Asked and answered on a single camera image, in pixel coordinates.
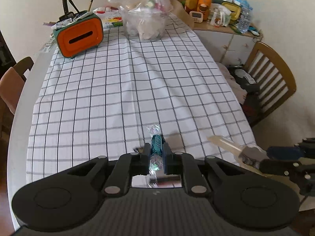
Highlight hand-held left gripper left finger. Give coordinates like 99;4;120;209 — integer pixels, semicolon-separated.
66;143;151;198

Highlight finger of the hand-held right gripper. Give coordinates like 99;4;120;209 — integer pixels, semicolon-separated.
259;158;315;183
267;137;315;161

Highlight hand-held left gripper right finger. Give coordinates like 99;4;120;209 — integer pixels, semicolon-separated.
162;142;249;198

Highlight dark teal candy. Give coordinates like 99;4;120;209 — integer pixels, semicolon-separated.
147;124;165;178

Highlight red cloth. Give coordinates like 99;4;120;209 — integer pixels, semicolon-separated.
242;94;262;126

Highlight slatted wooden chair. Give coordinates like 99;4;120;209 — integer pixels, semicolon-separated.
242;41;297;129

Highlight checkered white tablecloth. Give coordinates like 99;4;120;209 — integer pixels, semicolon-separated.
26;12;257;185

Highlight black bag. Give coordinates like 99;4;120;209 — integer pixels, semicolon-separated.
227;65;262;94

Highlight white cabinet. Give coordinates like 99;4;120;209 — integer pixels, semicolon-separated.
193;26;264;66

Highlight orange tissue box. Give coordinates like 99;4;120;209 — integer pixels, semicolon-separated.
53;11;104;60

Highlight clear water bottle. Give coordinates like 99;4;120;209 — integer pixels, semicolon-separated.
236;5;254;34

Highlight clear plastic bag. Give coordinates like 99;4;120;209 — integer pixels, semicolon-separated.
108;0;198;40

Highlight white timer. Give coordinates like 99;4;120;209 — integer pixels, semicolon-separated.
189;11;203;23

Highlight clear plastic wrapper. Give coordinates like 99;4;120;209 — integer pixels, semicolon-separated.
40;35;56;53

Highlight yellow box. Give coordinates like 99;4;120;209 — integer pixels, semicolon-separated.
221;2;242;20

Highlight brown cardboard box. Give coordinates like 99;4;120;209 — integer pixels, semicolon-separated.
170;0;195;29

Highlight wooden chair with pink cloth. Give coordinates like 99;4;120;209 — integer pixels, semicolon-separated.
0;56;34;134

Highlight orange juice bottle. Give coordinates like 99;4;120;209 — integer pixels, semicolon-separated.
184;0;199;14

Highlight orange jar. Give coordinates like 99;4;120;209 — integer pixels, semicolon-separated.
196;0;212;14

